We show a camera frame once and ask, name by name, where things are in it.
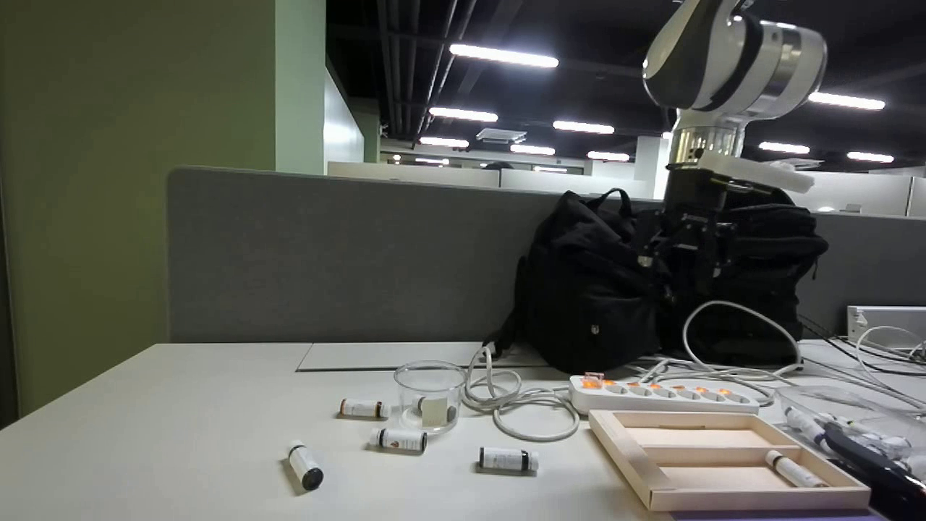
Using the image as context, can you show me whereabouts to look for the white vial black cap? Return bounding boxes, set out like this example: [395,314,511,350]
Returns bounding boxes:
[282,440,326,495]

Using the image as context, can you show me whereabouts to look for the grey desk partition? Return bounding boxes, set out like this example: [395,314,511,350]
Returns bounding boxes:
[166,168,926,346]

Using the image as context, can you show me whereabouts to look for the wooden two-compartment tray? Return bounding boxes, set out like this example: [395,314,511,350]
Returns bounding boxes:
[586,408,873,514]

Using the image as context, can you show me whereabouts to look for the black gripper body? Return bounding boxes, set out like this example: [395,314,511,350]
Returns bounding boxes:
[661,165,741,236]

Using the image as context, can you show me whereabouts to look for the thick white power cable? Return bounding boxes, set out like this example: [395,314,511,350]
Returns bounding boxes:
[642,298,810,410]

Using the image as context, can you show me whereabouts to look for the purple mat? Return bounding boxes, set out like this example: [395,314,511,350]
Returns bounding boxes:
[673,505,884,521]

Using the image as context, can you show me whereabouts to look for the white power strip orange switches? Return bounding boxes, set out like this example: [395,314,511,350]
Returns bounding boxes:
[567,372,764,420]

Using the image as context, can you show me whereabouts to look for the large black bag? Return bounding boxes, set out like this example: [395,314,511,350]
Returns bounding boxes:
[654,165,831,368]

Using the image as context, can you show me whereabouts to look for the black backpack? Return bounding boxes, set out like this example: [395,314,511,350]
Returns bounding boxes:
[489,185,670,376]

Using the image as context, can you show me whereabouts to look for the small white vial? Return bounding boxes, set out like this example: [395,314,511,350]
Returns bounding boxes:
[412,389,459,428]
[472,441,538,478]
[333,395,389,421]
[764,444,828,491]
[368,424,430,456]

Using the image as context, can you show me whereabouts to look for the small clear plastic container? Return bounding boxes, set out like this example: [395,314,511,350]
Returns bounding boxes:
[389,358,466,434]

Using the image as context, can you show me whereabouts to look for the long white cable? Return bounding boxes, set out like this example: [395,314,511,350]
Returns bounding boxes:
[792,321,926,420]

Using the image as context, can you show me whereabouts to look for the thin white coiled cable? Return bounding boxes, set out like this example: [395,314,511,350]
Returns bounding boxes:
[394,340,585,444]

